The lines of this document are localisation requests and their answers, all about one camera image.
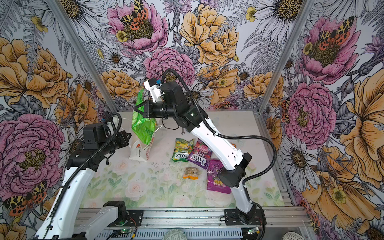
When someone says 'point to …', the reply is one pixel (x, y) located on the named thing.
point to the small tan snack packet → (191, 173)
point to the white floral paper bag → (139, 150)
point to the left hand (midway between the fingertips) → (131, 140)
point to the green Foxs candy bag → (182, 150)
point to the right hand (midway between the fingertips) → (136, 114)
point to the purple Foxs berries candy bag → (200, 154)
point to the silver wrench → (183, 132)
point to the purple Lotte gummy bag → (214, 183)
